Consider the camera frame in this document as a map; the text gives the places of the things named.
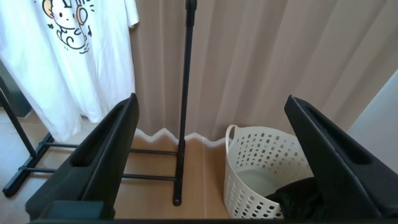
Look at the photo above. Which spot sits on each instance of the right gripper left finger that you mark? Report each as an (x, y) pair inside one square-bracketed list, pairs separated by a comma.
[(93, 186)]

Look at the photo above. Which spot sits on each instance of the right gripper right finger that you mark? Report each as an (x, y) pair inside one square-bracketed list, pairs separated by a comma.
[(342, 186)]

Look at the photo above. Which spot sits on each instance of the beige curtain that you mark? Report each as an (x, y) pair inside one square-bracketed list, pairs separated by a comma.
[(264, 56)]

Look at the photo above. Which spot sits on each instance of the white garment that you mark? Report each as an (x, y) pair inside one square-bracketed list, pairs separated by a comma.
[(62, 77)]

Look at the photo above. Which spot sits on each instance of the black clothes rack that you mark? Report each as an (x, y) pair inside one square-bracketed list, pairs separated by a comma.
[(186, 77)]

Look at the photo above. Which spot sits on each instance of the black garment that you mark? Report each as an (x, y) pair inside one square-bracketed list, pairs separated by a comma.
[(295, 199)]

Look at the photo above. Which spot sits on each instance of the white laundry basket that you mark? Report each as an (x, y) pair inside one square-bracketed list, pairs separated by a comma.
[(242, 186)]

